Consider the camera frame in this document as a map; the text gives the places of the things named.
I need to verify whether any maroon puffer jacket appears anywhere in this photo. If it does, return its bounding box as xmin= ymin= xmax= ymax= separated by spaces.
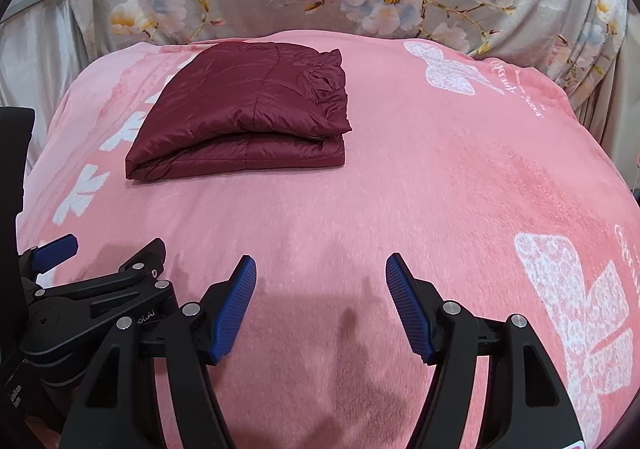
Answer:
xmin=125 ymin=42 xmax=352 ymax=183

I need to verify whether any pink plush blanket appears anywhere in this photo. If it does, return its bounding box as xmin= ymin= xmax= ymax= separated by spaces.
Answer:
xmin=17 ymin=31 xmax=639 ymax=448

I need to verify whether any silver satin curtain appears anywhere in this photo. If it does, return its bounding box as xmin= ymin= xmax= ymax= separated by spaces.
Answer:
xmin=1 ymin=0 xmax=89 ymax=171

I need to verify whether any grey metal rail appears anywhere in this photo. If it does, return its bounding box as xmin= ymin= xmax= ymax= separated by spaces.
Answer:
xmin=1 ymin=0 xmax=47 ymax=24

